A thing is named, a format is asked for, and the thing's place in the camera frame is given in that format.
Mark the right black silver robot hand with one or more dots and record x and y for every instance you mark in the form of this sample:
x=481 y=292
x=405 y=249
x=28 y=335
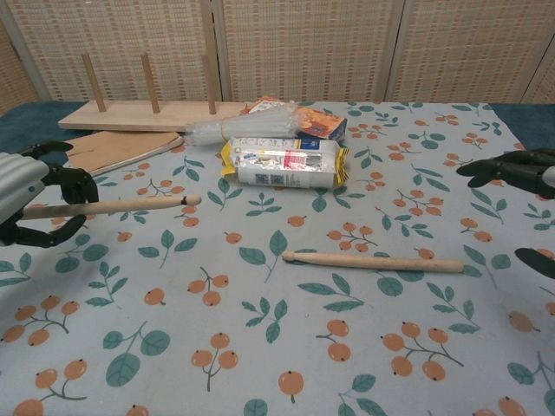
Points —
x=520 y=171

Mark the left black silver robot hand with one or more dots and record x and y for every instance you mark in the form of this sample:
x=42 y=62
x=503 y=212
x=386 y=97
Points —
x=21 y=182

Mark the wooden drumstick with black mark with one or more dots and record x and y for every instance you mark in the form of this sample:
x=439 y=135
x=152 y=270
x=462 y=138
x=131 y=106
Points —
x=121 y=206

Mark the wooden cutting board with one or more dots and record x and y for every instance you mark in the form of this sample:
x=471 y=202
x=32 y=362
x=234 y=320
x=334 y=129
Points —
x=126 y=149

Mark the wooden board with three pegs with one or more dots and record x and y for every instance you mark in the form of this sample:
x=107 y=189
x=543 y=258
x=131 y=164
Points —
x=130 y=119

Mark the plain wooden drumstick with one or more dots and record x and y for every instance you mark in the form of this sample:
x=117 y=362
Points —
x=373 y=261

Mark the orange snack box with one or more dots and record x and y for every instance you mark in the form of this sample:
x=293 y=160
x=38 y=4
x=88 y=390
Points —
x=318 y=123

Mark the clear plastic cup stack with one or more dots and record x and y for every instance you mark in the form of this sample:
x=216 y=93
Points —
x=243 y=125

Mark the white yellow snack pack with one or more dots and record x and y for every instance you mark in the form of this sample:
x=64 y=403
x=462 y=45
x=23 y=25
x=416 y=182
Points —
x=282 y=167

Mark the woven bamboo folding screen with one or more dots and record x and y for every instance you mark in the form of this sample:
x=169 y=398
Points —
x=312 y=47

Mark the floral leaf berry tablecloth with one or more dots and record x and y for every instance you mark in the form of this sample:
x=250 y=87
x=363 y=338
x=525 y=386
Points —
x=277 y=312

